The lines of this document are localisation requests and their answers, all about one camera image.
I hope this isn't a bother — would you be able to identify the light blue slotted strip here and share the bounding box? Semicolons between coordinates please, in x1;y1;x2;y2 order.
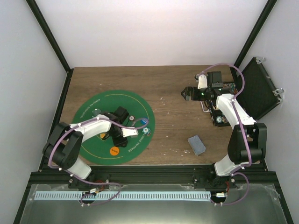
34;191;211;201

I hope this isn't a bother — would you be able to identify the blue small blind button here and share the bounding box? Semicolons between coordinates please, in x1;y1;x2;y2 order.
141;118;149;125

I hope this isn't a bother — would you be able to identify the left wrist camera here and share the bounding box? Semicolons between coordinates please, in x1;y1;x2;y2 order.
121;128;139;138

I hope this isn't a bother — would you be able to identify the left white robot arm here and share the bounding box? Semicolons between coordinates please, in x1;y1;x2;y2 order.
43;107;129;189

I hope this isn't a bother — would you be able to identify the orange big blind button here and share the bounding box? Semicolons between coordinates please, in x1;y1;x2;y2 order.
110;147;120;156

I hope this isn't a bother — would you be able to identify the black poker case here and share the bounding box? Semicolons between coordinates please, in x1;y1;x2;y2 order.
200;57;285;128

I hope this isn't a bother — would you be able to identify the green round poker mat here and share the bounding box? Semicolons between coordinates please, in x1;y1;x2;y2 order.
72;90;155;166

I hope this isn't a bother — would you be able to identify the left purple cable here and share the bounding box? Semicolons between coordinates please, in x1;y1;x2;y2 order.
47;116;149;207

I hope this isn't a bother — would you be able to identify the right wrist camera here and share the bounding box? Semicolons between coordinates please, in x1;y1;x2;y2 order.
198;74;207;90

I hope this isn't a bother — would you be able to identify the clear dealer button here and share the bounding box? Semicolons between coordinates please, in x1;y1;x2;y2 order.
92;108;101;117

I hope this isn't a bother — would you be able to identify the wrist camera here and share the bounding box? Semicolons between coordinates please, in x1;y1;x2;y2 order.
198;74;207;90
121;128;139;138

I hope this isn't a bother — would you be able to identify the blue playing card deck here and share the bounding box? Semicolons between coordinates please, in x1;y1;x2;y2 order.
187;135;206;156

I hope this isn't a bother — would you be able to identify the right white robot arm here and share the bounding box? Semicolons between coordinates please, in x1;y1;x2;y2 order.
181;86;267;188

